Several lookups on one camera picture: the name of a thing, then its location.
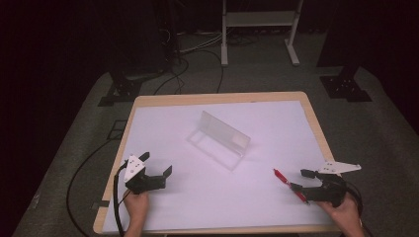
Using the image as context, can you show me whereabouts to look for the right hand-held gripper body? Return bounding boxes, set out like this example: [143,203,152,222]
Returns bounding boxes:
[304,160,363,208]

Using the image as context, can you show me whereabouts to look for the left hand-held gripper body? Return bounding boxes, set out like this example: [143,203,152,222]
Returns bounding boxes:
[123,153,167,196]

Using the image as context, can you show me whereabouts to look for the red pen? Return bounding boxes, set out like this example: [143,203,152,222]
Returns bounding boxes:
[272,168,310,205]

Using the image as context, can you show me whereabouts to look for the person's left hand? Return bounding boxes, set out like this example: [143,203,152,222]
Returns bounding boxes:
[123,191,150,230]

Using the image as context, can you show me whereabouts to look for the person's right hand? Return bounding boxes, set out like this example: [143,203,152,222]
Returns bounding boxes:
[316,193,363,233]

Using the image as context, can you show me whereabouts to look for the white table mat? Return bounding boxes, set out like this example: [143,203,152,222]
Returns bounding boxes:
[102,100,340,235]

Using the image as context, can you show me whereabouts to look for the black tape strip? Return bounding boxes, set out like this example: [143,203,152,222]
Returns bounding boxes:
[90,199,110,211]

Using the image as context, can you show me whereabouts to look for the clear plastic box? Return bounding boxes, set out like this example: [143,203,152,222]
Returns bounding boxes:
[186,110,252,172]

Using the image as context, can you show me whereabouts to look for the black stand base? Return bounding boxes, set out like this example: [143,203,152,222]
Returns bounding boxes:
[98,73,146,107]
[319,65,374,103]

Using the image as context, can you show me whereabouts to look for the white metal stand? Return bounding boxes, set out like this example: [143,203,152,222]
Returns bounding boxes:
[220,0,304,67]

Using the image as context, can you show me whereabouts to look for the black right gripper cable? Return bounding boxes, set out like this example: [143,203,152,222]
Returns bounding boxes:
[344,181,375,237]

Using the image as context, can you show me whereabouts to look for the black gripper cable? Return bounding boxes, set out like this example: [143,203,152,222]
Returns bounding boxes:
[344,181,375,237]
[113,161,129,237]

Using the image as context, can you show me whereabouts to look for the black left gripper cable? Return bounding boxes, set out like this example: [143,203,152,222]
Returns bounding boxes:
[113,161,129,237]

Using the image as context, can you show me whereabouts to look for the thin black floor cable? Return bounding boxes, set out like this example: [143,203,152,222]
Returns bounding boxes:
[65,137,117,237]

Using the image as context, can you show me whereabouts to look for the white floor cables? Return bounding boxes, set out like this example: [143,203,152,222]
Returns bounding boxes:
[177,31,225,55]

